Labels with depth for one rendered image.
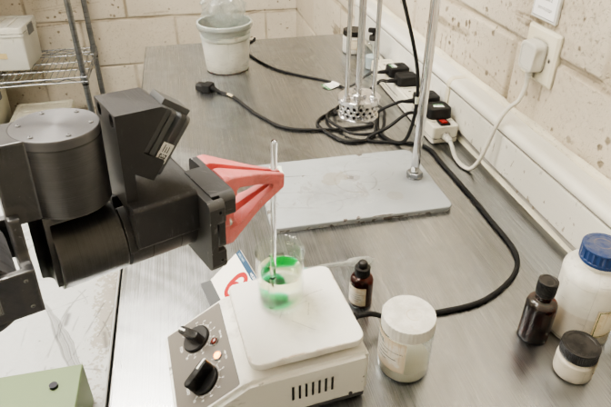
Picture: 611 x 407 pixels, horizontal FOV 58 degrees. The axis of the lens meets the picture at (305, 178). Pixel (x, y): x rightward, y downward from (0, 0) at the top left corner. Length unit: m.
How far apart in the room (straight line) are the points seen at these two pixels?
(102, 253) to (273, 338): 0.22
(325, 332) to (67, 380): 0.26
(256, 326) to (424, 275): 0.29
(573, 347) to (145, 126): 0.51
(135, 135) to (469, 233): 0.61
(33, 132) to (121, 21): 2.52
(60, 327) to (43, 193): 0.39
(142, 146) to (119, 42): 2.54
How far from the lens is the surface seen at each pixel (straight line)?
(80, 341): 0.74
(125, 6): 2.89
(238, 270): 0.74
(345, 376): 0.60
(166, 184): 0.44
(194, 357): 0.63
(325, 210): 0.88
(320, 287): 0.63
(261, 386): 0.57
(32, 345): 0.76
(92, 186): 0.40
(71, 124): 0.40
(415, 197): 0.93
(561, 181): 0.88
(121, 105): 0.40
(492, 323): 0.75
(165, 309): 0.75
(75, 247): 0.42
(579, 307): 0.72
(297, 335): 0.58
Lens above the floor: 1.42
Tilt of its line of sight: 32 degrees down
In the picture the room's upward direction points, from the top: straight up
